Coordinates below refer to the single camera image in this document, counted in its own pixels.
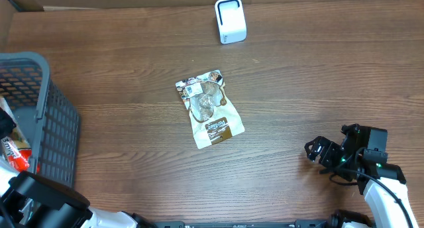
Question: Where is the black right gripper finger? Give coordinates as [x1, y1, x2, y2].
[304, 142, 319, 161]
[311, 136, 331, 148]

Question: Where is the beige brown snack pouch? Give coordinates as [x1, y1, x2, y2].
[176, 70, 245, 149]

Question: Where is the orange spaghetti pasta pack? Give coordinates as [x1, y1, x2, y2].
[1, 96, 32, 172]

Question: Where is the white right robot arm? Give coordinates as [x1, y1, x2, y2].
[305, 134, 418, 227]

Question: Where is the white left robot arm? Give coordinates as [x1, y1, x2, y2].
[1, 160, 156, 227]

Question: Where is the white barcode scanner stand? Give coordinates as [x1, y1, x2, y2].
[215, 0, 247, 44]

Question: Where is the dark grey plastic basket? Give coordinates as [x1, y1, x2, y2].
[1, 52, 81, 188]

